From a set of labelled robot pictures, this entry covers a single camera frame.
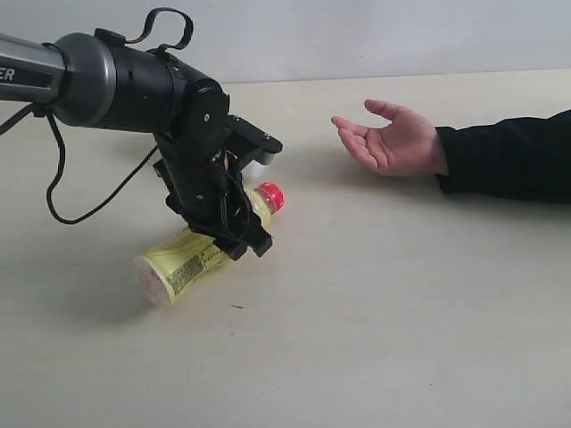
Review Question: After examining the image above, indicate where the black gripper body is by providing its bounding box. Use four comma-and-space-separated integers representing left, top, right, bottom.
153, 133, 261, 243

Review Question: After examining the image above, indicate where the white fruit label bottle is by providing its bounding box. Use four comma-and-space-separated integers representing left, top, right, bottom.
247, 162, 267, 177

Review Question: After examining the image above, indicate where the yellow bottle red cap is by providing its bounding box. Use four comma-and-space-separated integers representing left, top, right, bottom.
132, 181, 286, 308

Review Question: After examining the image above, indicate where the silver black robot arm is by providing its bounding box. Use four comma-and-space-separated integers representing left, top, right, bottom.
1, 29, 283, 259

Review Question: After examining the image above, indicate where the person's open hand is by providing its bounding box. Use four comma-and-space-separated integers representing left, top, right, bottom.
331, 99, 449, 177

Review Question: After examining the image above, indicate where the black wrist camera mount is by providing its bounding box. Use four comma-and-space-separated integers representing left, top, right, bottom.
224, 114, 283, 169

